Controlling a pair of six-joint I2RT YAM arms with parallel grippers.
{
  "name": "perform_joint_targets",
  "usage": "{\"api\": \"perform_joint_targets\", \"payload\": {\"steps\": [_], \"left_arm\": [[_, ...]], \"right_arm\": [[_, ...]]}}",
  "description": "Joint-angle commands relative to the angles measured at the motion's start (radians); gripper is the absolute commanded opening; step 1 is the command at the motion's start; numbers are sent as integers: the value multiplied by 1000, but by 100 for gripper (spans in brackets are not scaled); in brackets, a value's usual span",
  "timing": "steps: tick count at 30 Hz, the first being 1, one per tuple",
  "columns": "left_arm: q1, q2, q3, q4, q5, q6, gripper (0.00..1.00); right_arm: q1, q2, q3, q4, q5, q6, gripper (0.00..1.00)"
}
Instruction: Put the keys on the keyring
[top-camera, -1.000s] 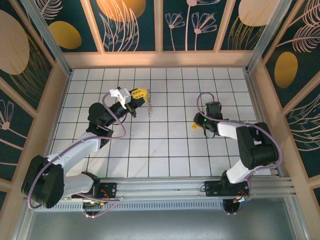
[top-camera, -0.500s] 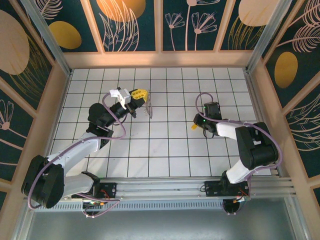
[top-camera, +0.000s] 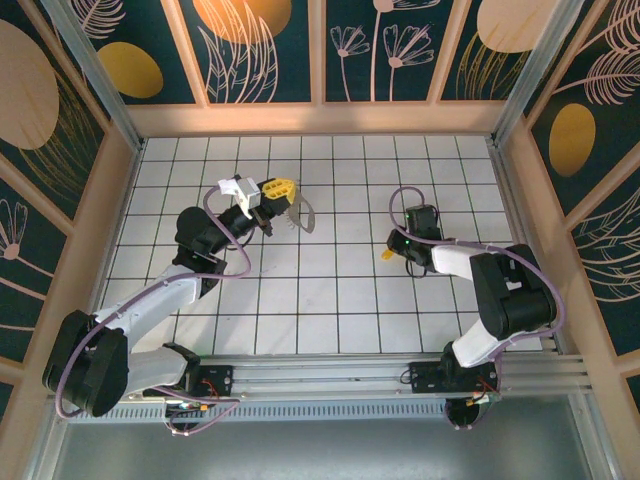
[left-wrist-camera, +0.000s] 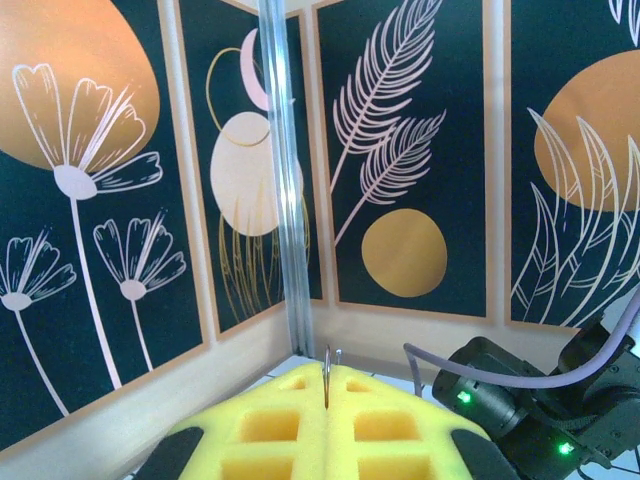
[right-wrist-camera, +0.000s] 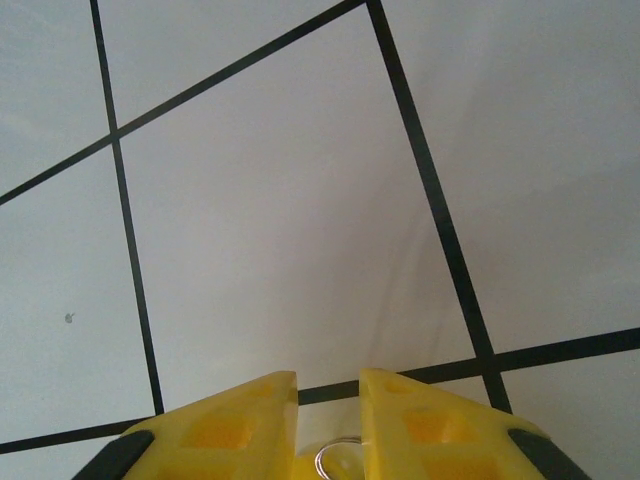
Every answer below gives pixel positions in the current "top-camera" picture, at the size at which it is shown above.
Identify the long aluminium base rail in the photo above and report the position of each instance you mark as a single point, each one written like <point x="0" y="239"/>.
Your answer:
<point x="320" y="375"/>

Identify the silver keyring bunch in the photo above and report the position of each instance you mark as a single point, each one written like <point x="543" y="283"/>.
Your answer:
<point x="307" y="217"/>

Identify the large cream disc wall panel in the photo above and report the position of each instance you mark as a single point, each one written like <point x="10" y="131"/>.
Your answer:
<point x="30" y="90"/>

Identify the yellow oval feather wall panel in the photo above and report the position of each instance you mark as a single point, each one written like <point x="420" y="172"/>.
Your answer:
<point x="572" y="140"/>

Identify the aluminium side rail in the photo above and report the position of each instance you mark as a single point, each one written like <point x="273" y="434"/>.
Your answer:
<point x="520" y="240"/>

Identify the cream circle wall panel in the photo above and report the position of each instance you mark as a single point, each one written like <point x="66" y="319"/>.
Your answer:
<point x="500" y="25"/>

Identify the single flower wall panel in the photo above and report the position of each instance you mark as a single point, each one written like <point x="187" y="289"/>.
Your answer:
<point x="25" y="280"/>

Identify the leaf line wall panel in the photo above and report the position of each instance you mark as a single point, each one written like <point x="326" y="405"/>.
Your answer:
<point x="610" y="260"/>

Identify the flower drawing wall panel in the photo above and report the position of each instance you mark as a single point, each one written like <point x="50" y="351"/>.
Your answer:
<point x="365" y="80"/>

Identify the grey metal sheet tray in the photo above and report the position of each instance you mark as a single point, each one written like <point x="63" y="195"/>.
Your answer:
<point x="320" y="450"/>

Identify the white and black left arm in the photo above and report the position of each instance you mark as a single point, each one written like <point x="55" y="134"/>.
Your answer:
<point x="150" y="300"/>

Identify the aluminium frame post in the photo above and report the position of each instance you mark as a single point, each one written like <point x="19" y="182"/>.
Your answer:
<point x="530" y="75"/>
<point x="102" y="75"/>

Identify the orange circle leaf wall panel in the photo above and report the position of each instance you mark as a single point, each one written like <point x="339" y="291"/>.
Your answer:
<point x="240" y="30"/>

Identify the small controller board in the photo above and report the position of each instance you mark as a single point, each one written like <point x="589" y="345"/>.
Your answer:
<point x="187" y="406"/>
<point x="487" y="398"/>

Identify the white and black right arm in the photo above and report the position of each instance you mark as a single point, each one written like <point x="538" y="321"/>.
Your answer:
<point x="515" y="300"/>

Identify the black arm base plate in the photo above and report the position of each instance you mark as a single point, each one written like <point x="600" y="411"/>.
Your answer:
<point x="220" y="380"/>
<point x="425" y="380"/>

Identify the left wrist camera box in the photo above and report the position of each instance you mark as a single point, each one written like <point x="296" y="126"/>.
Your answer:
<point x="246" y="192"/>

